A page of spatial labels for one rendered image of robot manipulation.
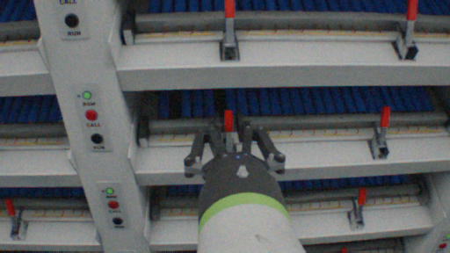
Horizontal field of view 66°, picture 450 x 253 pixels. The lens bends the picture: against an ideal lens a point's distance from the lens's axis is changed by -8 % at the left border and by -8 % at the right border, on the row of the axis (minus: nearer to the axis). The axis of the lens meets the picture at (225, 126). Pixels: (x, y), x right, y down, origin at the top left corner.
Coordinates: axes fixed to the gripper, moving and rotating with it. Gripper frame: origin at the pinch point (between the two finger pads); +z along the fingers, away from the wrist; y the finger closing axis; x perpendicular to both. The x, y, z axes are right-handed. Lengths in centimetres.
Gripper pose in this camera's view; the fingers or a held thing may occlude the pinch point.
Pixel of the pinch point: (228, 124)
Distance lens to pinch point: 59.8
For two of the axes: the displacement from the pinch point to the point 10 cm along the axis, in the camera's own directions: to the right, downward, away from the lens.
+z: -0.5, -4.1, 9.1
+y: 10.0, -0.3, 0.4
